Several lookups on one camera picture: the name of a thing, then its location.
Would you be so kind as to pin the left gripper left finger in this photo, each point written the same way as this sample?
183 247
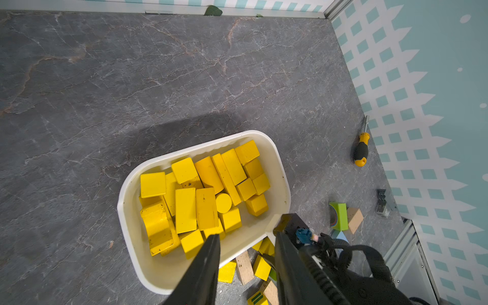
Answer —
199 283

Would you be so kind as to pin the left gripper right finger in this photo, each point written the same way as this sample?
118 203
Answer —
300 280

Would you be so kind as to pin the large yellow front block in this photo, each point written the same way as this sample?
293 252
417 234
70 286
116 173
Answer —
185 215

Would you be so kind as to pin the thin yellow stick block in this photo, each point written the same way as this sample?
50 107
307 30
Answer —
225 177

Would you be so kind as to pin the small yellow cube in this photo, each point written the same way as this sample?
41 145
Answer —
247 152

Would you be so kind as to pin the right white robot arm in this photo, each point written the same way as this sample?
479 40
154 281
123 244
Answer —
359 271

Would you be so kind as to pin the yellow upright rectangular block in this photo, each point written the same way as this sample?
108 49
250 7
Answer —
227 272

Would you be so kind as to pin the right natural wooden plank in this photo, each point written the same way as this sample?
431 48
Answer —
270 291

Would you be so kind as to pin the natural wooden plank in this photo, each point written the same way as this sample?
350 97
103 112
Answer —
270 291
244 268

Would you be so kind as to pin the white plastic tub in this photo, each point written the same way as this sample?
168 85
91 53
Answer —
161 274

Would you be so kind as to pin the left natural wooden plank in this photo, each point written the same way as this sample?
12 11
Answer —
244 268

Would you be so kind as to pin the light blue block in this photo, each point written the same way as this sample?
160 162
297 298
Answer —
339 235

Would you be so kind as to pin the green rectangular block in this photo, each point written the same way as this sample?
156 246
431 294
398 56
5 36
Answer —
340 217

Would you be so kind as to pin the tan wooden cube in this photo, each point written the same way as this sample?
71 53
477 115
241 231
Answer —
355 218

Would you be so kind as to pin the yellow round disc block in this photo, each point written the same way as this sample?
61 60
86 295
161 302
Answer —
223 203

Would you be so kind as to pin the small grey metal clip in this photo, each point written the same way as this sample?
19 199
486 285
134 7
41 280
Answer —
382 208

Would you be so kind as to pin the yellow black screwdriver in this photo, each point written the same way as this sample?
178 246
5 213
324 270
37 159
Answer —
361 152

